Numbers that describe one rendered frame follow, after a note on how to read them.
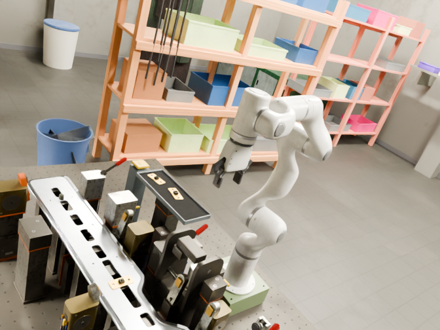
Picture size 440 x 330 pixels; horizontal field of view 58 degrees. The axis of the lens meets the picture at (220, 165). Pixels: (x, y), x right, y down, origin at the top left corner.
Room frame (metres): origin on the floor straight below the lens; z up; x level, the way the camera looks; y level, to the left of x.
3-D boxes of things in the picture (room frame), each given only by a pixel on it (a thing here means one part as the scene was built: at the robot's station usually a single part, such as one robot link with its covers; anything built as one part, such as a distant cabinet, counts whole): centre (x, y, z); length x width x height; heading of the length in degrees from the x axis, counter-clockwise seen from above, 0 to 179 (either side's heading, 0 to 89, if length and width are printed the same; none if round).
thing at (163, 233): (1.26, 0.13, 0.90); 0.05 x 0.05 x 0.40; 49
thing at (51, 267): (1.32, 0.52, 0.84); 0.12 x 0.05 x 0.29; 139
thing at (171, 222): (1.44, 0.15, 0.92); 0.10 x 0.08 x 0.45; 49
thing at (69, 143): (2.93, 1.29, 0.28); 0.49 x 0.45 x 0.57; 142
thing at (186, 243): (1.13, -0.01, 0.94); 0.18 x 0.13 x 0.49; 49
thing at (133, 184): (1.61, 0.35, 0.92); 0.08 x 0.08 x 0.44; 49
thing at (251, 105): (1.16, -0.04, 1.69); 0.09 x 0.08 x 0.13; 54
